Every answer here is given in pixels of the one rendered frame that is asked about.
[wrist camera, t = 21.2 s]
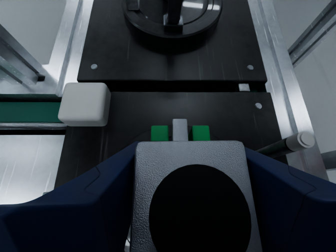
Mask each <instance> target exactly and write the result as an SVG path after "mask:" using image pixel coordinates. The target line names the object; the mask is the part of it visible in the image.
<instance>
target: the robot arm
mask: <svg viewBox="0 0 336 252"><path fill-rule="evenodd" d="M140 142H142V141H135V142H134V143H132V144H130V145H129V146H127V147H126V148H124V149H122V150H121V151H119V152H118V153H116V154H114V155H113V156H111V157H109V158H108V159H106V160H105V161H103V162H101V163H100V164H98V165H97V166H96V167H93V168H92V169H90V170H88V171H87V172H85V173H83V174H82V175H80V176H78V177H76V178H74V179H73V180H71V181H69V182H67V183H65V184H63V185H61V186H59V187H57V188H55V189H54V190H52V191H50V192H48V193H46V194H44V195H42V196H40V197H38V198H36V199H33V200H31V201H27V202H24V203H18V204H0V252H124V248H125V245H126V241H127V237H128V233H129V229H130V225H131V218H132V200H133V182H134V164H135V148H136V146H137V144H138V143H140ZM244 149H245V155H246V161H247V166H248V172H249V178H250V184H251V189H252V195H253V201H254V206H255V212H256V218H257V224H258V229H259V235H260V241H261V246H262V252H336V184H335V183H333V182H330V181H327V180H325V179H322V178H319V177H317V176H314V175H312V174H309V173H307V172H304V171H302V170H299V169H297V168H294V167H292V166H290V165H287V164H285V163H282V162H280V161H278V160H275V159H273V158H271V157H268V156H266V155H263V154H261V153H259V152H256V151H254V150H252V149H249V148H247V147H244Z"/></svg>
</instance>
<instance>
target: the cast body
mask: <svg viewBox="0 0 336 252"><path fill-rule="evenodd" d="M129 252H263V250H262V244H261V238H260V233H259V227H258V221H257V215H256V210H255V204H254V198H253V193H252V187H251V181H250V175H249V170H248V164H247V158H246V153H245V147H244V145H243V143H242V142H240V141H236V140H198V141H189V140H188V123H187V119H173V120H172V125H171V141H142V142H139V143H138V144H137V145H136V147H135V156H134V174H133V192H132V210H131V228H130V246H129Z"/></svg>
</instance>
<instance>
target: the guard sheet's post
mask: <svg viewBox="0 0 336 252"><path fill-rule="evenodd" d="M41 68H42V65H41V64H40V63H39V62H38V61H37V60H36V59H35V58H34V57H33V56H32V55H31V54H30V53H29V52H28V51H27V50H26V49H25V48H24V47H23V46H22V45H21V44H20V43H19V42H18V41H17V40H16V39H15V38H14V37H13V36H12V35H11V34H10V33H9V32H8V31H7V30H6V29H5V28H4V27H3V26H2V25H1V24H0V77H2V78H3V79H4V80H6V81H7V82H9V83H10V84H12V85H22V83H25V84H26V85H36V84H37V81H38V78H39V77H38V76H37V75H36V73H40V71H41Z"/></svg>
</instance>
